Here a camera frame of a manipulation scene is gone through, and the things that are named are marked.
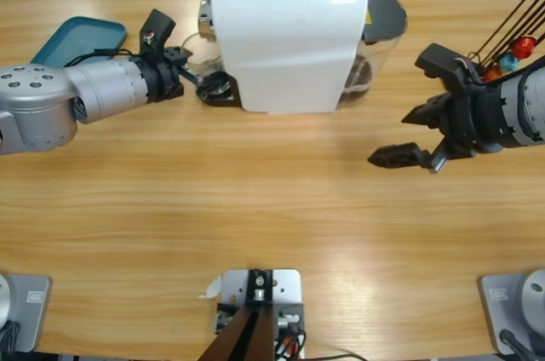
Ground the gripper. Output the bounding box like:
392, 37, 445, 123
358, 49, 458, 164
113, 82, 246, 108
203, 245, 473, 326
367, 88, 506, 175
129, 45, 233, 105

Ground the clear glass cup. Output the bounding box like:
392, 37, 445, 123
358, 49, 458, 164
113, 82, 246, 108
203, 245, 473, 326
181, 32, 223, 81

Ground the white capsule coffee machine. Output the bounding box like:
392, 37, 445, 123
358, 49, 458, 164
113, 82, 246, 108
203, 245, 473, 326
198, 0, 370, 115

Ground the blue coffee capsule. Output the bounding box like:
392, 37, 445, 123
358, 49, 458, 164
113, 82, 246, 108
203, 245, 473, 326
497, 53, 519, 73

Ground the red coffee capsule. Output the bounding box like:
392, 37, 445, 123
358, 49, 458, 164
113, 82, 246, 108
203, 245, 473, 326
513, 36, 537, 60

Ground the metal grid drip tray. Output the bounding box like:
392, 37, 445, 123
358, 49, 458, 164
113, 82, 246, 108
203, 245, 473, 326
195, 73, 242, 107

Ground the teal plastic tray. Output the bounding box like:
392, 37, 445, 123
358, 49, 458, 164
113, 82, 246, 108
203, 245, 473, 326
30, 15, 128, 67

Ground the clear water tank dark lid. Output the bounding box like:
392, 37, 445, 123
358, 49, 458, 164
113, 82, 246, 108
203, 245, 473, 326
340, 0, 409, 107

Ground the black rod capsule holder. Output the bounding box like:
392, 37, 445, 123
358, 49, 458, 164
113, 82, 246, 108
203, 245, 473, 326
466, 0, 545, 68

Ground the white paper tag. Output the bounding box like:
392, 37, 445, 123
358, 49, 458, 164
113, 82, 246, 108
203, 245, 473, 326
198, 275, 222, 301

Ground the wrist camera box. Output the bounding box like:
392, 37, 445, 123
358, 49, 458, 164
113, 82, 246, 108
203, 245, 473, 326
138, 8, 177, 56
415, 43, 485, 95

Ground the white mount block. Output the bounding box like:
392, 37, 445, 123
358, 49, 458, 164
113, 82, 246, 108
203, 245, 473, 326
211, 267, 306, 360

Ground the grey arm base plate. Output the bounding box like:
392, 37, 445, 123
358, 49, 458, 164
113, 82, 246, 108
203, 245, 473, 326
479, 267, 545, 356
0, 273, 53, 353

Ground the black base cable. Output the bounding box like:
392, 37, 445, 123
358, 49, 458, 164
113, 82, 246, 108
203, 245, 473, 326
0, 320, 20, 353
497, 329, 533, 361

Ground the thin black cable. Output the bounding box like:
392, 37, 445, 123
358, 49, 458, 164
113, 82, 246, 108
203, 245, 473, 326
297, 352, 367, 361

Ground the orange and black cable bundle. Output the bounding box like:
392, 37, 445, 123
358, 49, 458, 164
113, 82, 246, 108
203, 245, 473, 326
274, 326, 307, 358

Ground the dark camera post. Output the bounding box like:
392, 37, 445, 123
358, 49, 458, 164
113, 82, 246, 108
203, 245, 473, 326
198, 269, 274, 361

